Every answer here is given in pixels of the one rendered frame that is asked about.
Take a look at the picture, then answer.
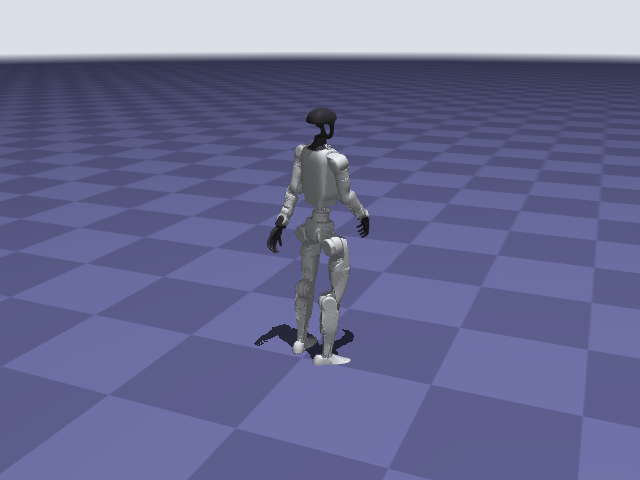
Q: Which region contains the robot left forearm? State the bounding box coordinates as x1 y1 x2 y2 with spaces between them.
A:
277 185 299 226

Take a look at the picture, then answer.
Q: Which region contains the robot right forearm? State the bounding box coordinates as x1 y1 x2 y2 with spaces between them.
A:
346 191 370 221

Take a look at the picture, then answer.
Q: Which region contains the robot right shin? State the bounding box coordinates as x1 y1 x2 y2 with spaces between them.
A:
319 297 341 358

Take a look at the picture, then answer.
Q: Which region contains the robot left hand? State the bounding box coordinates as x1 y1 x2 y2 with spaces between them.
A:
267 215 287 253

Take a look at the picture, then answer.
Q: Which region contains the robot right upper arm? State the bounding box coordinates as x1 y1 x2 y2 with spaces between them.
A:
327 153 352 204

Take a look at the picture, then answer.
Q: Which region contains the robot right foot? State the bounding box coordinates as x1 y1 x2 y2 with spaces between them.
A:
312 353 351 366

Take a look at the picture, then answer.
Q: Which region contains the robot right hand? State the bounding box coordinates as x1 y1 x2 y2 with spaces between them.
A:
357 217 370 238

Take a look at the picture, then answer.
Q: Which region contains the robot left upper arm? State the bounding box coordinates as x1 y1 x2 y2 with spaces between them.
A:
289 145 305 195

